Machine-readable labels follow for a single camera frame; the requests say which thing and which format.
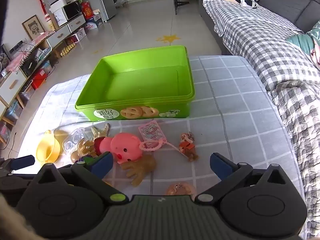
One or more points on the red storage box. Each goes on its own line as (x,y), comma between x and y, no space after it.
(40,77)

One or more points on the brown translucent toy hand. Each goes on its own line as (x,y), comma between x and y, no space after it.
(141,170)
(83,147)

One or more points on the wooden cabinet with grey drawers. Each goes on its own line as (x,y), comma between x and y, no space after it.
(57,33)

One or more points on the teal cushion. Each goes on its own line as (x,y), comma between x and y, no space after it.
(300,42)

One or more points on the black microwave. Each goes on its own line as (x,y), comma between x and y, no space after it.
(71,10)

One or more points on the row of yellow toy ducks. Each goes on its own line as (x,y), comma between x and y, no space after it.
(66,50)

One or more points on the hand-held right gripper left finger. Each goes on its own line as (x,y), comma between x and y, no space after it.
(102,165)

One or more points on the plastic toy pumpkin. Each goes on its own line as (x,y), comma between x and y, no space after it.
(46,150)

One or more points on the white and red carton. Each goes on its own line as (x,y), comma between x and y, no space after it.
(78,35)

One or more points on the clear plastic blister tray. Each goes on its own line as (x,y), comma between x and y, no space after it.
(73,138)

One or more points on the green plastic box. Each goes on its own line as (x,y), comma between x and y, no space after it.
(140,80)

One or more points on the silver fridge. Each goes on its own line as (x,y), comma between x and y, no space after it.
(106,0)

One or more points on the grey sofa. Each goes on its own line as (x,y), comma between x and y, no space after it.
(282,2)

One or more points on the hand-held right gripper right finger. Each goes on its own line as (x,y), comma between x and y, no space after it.
(220,166)

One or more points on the toy starfish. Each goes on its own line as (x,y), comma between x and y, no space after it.
(100,131)

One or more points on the pink cloth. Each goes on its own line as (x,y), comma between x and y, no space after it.
(25,52)

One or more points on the framed cartoon picture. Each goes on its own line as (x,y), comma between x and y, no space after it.
(33,27)

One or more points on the small squirrel figurine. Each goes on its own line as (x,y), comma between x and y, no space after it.
(187,147)

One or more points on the purple toy grapes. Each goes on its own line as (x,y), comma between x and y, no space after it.
(86,159)

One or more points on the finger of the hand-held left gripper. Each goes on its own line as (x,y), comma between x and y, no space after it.
(23,161)

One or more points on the pink card packet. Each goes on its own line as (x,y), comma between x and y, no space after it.
(151,133)

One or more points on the grey plaid blanket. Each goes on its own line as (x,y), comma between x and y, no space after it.
(262,42)

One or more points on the white and yellow bottle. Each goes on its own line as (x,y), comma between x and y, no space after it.
(49,22)

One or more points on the white printer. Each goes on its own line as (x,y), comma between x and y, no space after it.
(62,1)

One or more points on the translucent round ball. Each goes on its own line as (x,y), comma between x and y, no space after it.
(178,189)

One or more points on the pink toy pig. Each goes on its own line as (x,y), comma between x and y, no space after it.
(125,147)

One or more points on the red gift box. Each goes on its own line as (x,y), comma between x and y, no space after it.
(87,11)

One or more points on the grey checked tablecloth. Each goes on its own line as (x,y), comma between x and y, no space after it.
(225,105)

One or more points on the pink toy wand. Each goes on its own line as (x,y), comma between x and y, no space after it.
(172,146)

